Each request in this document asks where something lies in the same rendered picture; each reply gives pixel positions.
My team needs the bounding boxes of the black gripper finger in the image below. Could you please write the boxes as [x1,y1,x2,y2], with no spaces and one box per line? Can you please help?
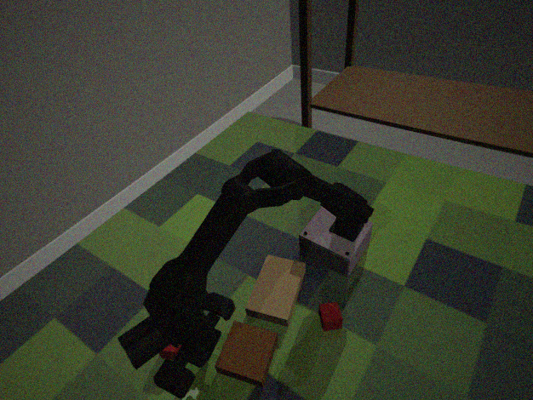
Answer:
[205,329,222,357]
[176,346,210,368]

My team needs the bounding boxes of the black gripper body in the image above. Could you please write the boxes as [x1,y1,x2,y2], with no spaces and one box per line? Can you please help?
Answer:
[153,293,236,398]

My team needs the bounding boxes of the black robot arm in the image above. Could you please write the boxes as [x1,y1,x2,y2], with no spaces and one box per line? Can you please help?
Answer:
[118,149,374,369]

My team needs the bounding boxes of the brown block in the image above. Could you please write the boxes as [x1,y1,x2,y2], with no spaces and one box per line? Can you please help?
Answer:
[215,321,278,388]

